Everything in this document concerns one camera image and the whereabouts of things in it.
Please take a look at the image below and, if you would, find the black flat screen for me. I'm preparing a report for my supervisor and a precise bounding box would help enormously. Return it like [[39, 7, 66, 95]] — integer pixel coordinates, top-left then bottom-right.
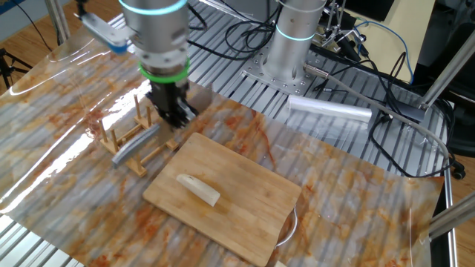
[[344, 0, 395, 22]]

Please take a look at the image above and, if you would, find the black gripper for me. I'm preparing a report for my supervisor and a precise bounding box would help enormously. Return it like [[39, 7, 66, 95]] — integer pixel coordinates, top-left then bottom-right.
[[145, 79, 200, 129]]

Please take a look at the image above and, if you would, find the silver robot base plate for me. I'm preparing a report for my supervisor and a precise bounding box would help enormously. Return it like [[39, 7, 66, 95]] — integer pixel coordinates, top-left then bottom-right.
[[241, 50, 326, 96]]

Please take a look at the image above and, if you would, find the metal clamp stand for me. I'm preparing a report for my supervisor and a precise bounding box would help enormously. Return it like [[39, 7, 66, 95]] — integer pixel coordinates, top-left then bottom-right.
[[315, 0, 368, 64]]

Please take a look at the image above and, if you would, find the black cable bundle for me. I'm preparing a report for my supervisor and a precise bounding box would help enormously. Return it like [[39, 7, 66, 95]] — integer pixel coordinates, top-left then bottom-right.
[[187, 3, 281, 62]]

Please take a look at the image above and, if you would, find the black tripod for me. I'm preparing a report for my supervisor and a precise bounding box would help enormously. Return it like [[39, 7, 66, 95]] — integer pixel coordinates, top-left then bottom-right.
[[0, 47, 33, 90]]

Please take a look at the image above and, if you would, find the grey hose with connector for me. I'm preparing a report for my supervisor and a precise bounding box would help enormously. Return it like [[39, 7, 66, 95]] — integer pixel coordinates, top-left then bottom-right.
[[304, 62, 451, 170]]

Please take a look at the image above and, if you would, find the blue cable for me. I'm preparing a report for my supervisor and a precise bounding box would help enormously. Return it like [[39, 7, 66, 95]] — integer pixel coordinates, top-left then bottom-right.
[[352, 20, 415, 85]]

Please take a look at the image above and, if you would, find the cream cabinet panel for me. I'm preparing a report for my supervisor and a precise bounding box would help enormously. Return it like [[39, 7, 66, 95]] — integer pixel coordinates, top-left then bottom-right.
[[348, 0, 437, 85]]

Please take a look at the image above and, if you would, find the steel cleaver knife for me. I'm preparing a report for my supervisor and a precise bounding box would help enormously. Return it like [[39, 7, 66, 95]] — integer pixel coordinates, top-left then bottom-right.
[[111, 83, 214, 168]]

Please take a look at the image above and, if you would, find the wooden peg knife rack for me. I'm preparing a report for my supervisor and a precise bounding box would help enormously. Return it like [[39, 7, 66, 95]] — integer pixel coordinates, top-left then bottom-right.
[[96, 94, 181, 178]]

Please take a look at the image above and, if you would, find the aluminium table edge rail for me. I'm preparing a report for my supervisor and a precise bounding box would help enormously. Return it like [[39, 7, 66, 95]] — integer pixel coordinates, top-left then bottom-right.
[[442, 162, 460, 267]]

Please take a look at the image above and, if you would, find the marble pattern table mat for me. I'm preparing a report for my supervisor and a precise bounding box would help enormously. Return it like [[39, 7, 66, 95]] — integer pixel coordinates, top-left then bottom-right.
[[0, 20, 445, 267]]

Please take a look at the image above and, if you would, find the black looped table cable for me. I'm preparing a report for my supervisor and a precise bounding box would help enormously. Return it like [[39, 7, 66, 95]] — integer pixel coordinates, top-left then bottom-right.
[[311, 51, 457, 179]]

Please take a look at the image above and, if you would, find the clear plastic film roll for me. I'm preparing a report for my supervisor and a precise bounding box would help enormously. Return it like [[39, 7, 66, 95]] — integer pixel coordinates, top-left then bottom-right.
[[287, 94, 373, 125]]

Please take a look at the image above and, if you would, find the long white radish piece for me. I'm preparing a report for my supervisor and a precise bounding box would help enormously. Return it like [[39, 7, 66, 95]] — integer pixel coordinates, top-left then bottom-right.
[[175, 173, 221, 208]]

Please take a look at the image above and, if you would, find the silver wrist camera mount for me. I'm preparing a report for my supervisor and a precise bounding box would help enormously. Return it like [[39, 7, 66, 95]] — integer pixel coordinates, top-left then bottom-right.
[[76, 10, 137, 56]]

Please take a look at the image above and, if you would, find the thin black floor cable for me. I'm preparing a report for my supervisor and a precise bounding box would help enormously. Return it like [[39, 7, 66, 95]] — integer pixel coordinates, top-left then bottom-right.
[[10, 0, 53, 51]]

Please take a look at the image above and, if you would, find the wooden cutting board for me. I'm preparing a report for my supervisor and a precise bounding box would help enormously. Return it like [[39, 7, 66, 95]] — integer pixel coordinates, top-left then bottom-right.
[[142, 132, 303, 267]]

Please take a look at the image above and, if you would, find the aluminium frame post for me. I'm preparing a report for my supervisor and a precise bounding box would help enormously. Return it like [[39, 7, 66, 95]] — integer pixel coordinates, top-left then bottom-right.
[[404, 29, 475, 123], [44, 0, 71, 45], [419, 192, 475, 245]]

